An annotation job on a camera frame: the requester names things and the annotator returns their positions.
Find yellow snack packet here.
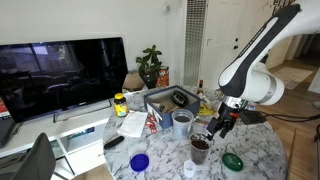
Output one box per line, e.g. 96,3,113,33
196,103,216,117

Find dark laptop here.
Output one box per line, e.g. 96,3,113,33
0,118,16,148

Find black case in box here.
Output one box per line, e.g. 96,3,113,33
171,90,190,108

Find black chair back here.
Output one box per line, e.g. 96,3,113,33
11,132,57,180

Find white door black lock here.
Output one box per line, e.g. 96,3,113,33
199,0,278,91

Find blue plastic lid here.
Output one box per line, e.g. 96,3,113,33
129,153,150,173

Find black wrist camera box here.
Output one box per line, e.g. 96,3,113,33
238,108,268,126

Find dark blue shoe box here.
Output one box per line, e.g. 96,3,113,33
143,84,202,130

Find green potted plant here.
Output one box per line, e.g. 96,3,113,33
135,44,164,90

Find red sauce packets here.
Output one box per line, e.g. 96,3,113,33
145,114,160,135

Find yellow lid vitamin bottle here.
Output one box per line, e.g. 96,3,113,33
113,92,129,118

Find thick black sleeved cable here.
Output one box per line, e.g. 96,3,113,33
263,111,320,123

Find clear cup with dark contents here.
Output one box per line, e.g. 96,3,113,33
189,132,214,166

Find clear plastic water bottle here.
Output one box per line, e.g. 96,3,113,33
245,101,258,112

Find beige floor rug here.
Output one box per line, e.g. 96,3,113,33
268,65,314,90

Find larger clear plastic cup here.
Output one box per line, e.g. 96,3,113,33
171,108,195,140

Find white television stand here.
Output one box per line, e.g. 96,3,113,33
0,96,134,180

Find tall white vent grille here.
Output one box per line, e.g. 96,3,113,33
184,0,208,87

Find white paper napkin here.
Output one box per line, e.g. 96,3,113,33
116,110,149,138

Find red cap hot sauce bottle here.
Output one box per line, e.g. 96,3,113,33
196,79,205,96

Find red book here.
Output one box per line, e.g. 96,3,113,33
0,98,13,122

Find black flat screen television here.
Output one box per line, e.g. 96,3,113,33
0,36,129,124

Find wooden pieces in box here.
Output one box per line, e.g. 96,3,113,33
159,101,181,114

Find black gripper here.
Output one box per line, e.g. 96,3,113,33
205,101,242,141

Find black remote control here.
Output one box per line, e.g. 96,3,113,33
103,135,125,151

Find white wall thermostat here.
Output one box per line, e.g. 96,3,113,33
162,2,172,14

